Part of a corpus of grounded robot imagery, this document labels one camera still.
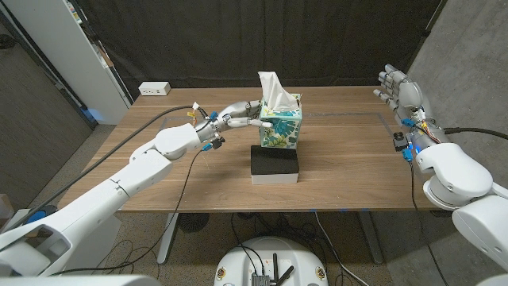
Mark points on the white table leg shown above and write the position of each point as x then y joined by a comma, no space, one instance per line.
168,238

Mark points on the black backdrop curtain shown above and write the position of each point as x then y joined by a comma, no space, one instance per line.
198,39

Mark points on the blue right wrist connector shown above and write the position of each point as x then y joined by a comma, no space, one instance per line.
408,123

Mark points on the black antenna device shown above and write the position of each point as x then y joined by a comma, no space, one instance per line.
260,280

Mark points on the white cabinet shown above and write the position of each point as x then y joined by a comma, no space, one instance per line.
71,55

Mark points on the black and white box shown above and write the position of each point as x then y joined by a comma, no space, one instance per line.
274,165

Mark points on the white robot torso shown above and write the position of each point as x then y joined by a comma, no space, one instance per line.
79,281

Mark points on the grey table leg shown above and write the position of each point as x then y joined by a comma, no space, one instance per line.
371,238

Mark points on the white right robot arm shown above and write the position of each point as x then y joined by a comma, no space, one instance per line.
460,175

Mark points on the white tissue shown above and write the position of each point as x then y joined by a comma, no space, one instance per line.
275,93

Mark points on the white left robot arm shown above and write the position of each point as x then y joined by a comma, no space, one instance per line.
111,194

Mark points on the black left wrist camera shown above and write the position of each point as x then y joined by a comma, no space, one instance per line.
217,143

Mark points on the blue and black foot pedal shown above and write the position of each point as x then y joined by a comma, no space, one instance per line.
37,216

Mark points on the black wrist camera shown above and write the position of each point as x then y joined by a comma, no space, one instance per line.
399,141
217,143

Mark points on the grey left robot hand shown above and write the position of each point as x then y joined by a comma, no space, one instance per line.
234,115

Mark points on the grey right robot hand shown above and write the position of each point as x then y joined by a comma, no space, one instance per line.
409,95

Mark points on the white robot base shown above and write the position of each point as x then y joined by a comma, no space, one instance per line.
238,262

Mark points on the black round fan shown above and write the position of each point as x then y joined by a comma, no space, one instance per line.
193,221

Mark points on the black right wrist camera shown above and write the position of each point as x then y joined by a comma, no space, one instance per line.
399,141

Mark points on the white power strip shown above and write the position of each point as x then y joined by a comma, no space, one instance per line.
154,88

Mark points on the teal floral tissue box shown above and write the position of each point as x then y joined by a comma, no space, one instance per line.
283,131

